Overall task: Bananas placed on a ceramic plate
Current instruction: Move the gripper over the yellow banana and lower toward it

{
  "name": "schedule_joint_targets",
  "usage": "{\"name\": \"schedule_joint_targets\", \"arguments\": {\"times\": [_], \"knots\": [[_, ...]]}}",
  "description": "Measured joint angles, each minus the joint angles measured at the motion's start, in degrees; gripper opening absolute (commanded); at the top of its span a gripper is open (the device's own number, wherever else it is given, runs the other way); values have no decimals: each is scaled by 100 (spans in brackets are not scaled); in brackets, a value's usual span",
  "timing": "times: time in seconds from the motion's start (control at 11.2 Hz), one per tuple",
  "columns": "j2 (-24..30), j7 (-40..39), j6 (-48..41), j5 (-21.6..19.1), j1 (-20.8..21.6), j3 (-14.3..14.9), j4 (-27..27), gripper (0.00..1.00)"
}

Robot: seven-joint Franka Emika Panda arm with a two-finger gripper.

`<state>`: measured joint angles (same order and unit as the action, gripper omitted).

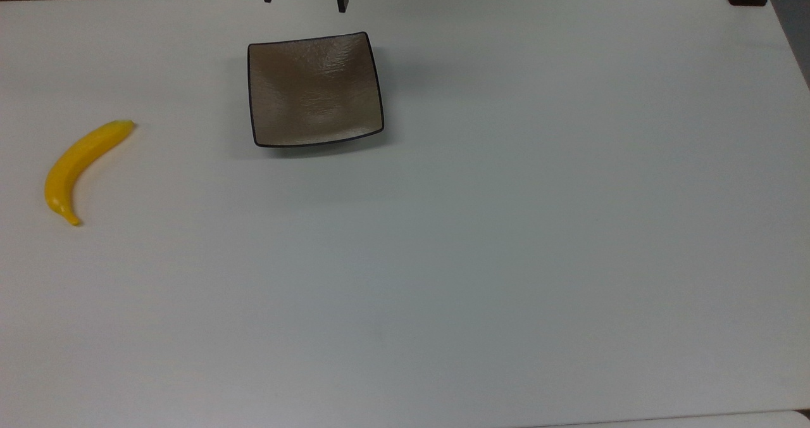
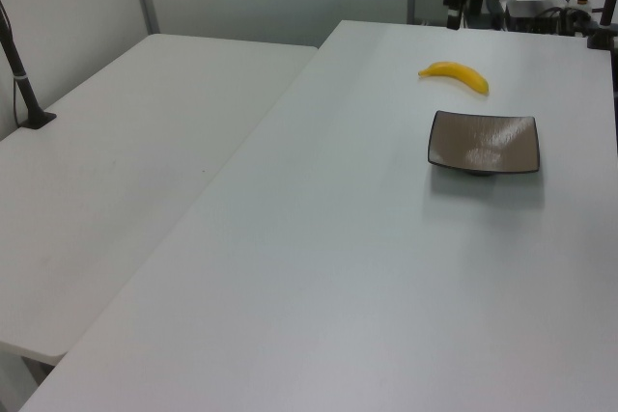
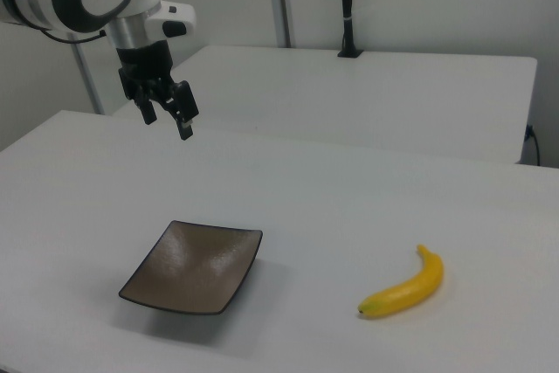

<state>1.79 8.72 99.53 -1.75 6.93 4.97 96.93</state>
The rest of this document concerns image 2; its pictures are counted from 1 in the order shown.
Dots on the yellow banana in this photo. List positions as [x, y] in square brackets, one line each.
[458, 74]

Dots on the square brown ceramic plate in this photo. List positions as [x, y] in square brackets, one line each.
[483, 142]

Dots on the black electronics box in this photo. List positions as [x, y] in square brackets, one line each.
[531, 15]

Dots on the white side table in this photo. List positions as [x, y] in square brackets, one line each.
[120, 166]

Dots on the black clamp camera stand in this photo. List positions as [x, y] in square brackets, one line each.
[603, 31]

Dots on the black camera stand pole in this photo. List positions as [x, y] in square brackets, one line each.
[19, 79]

